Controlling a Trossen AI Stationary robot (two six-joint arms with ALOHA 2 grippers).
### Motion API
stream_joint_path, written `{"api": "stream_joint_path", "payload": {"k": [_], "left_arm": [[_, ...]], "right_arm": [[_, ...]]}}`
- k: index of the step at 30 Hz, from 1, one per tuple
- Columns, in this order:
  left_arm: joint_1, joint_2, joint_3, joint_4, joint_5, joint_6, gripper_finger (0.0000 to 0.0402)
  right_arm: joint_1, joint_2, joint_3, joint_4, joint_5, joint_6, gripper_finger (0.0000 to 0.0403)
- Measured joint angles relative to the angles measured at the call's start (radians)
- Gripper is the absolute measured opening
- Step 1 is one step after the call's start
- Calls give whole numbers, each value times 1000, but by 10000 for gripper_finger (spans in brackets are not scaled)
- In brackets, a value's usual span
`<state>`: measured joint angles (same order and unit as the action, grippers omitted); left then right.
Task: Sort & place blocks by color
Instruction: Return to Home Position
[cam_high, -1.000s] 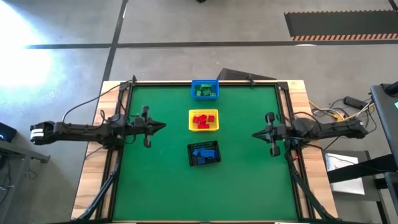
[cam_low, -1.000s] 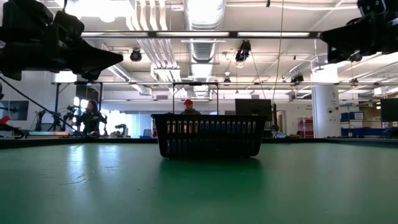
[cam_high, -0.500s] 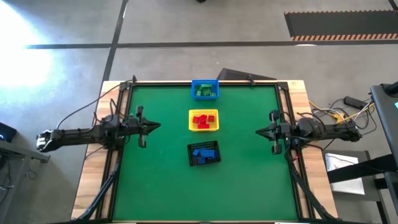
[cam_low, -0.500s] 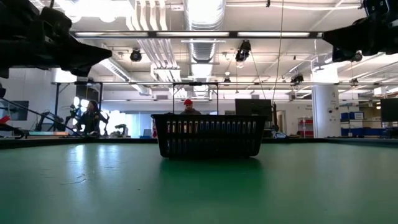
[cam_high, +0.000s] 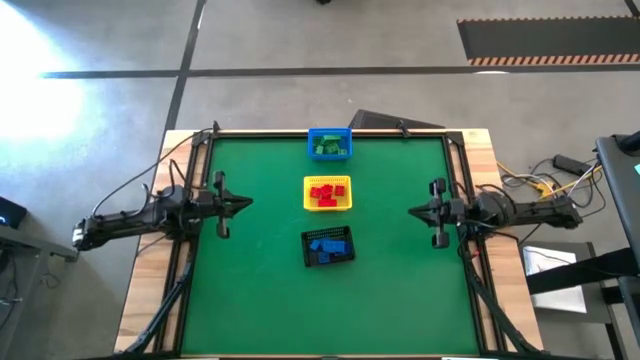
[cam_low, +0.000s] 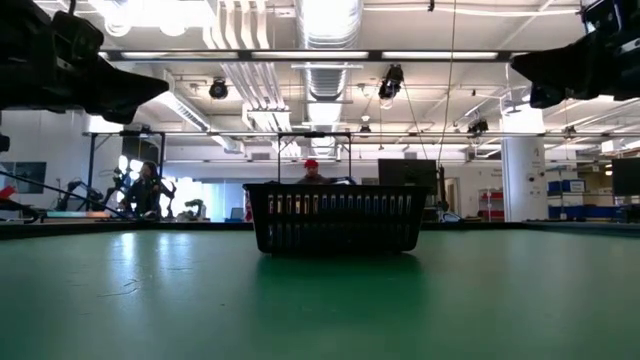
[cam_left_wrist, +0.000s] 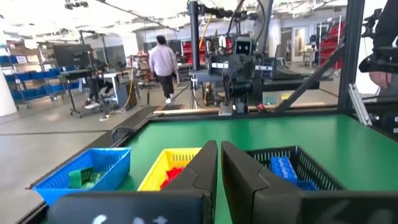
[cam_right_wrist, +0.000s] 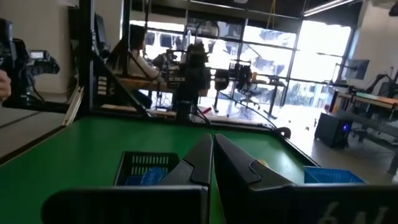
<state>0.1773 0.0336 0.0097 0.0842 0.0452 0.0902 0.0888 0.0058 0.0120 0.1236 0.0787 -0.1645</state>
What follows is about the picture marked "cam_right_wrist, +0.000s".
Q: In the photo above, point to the black camera rig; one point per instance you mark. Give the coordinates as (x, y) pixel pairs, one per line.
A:
(21, 62)

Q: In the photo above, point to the black monitor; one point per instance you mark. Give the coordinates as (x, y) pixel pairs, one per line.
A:
(357, 69)

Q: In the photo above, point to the light wooden slat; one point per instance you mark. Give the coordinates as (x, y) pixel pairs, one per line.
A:
(73, 105)

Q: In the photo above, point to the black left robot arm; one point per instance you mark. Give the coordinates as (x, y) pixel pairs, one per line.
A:
(191, 81)

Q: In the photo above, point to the black computer tower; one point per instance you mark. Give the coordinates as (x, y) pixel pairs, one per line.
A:
(329, 129)

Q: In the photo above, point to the long blue block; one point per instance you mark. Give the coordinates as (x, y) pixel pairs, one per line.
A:
(154, 175)

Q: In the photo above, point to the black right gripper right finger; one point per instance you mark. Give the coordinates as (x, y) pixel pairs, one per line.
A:
(236, 174)

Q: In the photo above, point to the ceiling light bar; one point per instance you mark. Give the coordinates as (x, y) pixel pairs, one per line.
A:
(326, 6)

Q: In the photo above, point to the blue plastic basket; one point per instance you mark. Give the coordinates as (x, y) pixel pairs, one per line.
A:
(329, 175)

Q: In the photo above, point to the person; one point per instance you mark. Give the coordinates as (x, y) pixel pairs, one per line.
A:
(140, 67)

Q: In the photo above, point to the small blue block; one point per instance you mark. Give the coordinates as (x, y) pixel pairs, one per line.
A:
(133, 181)

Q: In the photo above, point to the green table mat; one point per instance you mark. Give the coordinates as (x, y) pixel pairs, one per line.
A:
(77, 149)

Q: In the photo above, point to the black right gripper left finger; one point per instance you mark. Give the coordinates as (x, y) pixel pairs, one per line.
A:
(124, 205)

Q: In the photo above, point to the black office chair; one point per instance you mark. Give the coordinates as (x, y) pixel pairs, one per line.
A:
(242, 73)

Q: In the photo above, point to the black plastic basket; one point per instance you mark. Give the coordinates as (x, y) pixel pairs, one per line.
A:
(122, 174)

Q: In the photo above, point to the person's hand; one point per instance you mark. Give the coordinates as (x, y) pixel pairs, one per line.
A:
(3, 85)

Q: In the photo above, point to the wooden top workbench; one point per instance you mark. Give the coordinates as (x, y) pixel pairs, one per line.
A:
(373, 101)
(140, 83)

